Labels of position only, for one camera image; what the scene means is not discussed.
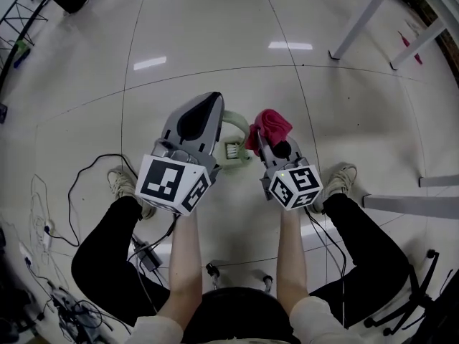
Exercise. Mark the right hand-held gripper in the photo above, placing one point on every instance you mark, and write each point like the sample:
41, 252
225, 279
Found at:
301, 186

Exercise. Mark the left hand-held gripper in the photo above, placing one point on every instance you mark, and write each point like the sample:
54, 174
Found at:
161, 179

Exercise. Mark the pink cloth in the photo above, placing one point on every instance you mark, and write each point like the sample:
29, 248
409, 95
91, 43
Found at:
272, 120

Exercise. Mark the pale green scrub brush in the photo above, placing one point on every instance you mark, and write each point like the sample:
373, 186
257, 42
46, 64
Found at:
238, 117

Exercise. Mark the person's left forearm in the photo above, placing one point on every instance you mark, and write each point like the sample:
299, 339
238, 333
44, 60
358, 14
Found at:
184, 263

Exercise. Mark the person's right forearm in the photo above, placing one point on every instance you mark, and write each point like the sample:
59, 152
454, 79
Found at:
292, 263

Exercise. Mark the person's right beige sneaker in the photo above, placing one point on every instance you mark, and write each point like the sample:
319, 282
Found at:
340, 181

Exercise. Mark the person's beige sneaker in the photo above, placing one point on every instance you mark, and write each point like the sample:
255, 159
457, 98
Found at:
340, 181
120, 183

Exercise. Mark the person's left beige sneaker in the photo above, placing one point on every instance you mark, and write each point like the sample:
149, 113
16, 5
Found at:
120, 183

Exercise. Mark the person's right leg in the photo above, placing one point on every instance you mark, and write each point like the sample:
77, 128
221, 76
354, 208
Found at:
365, 249

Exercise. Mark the person's leg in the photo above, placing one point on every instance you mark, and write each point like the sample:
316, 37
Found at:
107, 256
365, 249

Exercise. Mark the black power adapter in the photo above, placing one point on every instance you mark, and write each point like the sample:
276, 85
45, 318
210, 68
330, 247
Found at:
148, 256

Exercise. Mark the white desk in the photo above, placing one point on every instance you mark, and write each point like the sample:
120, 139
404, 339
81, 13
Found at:
405, 203

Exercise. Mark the person's left leg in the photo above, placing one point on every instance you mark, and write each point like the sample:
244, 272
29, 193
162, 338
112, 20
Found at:
107, 256

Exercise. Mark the white table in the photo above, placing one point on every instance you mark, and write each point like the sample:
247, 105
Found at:
362, 16

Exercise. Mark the black stool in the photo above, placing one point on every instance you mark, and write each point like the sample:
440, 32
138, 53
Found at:
236, 310

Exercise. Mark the pink plastic tool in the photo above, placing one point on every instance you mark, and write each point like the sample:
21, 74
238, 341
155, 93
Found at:
407, 41

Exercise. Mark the white power strip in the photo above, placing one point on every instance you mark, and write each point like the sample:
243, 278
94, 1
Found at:
25, 251
46, 233

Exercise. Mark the blue plastic item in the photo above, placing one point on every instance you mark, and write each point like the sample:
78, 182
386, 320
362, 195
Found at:
18, 61

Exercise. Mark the green plastic item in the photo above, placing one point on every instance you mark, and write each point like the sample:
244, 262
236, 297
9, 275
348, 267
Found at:
22, 47

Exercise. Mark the black office chair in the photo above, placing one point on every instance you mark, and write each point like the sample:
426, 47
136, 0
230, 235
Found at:
412, 299

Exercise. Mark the black frame folding table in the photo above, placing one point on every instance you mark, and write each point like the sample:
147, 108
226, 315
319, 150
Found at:
25, 31

